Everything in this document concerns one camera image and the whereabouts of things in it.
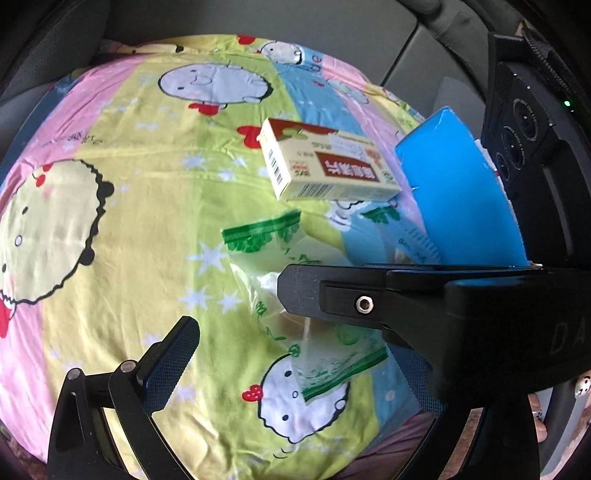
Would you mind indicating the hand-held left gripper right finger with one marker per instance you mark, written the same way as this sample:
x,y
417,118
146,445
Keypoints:
x,y
413,383

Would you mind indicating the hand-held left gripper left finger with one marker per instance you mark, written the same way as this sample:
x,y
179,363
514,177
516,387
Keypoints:
x,y
171,364

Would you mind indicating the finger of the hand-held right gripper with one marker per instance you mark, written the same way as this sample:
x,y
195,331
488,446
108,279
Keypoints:
x,y
332,290

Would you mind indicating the cream and red medicine box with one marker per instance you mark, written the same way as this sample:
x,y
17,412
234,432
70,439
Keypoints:
x,y
323,161

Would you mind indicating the blue box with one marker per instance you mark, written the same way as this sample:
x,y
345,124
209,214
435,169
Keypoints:
x,y
461,194

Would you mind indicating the person's right hand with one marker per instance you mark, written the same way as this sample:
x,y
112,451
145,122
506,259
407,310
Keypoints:
x,y
539,415

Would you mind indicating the cartoon printed blanket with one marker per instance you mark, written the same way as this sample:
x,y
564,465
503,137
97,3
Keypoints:
x,y
138,230

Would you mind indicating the light grey cushion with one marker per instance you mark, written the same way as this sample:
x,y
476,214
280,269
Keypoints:
x,y
457,97

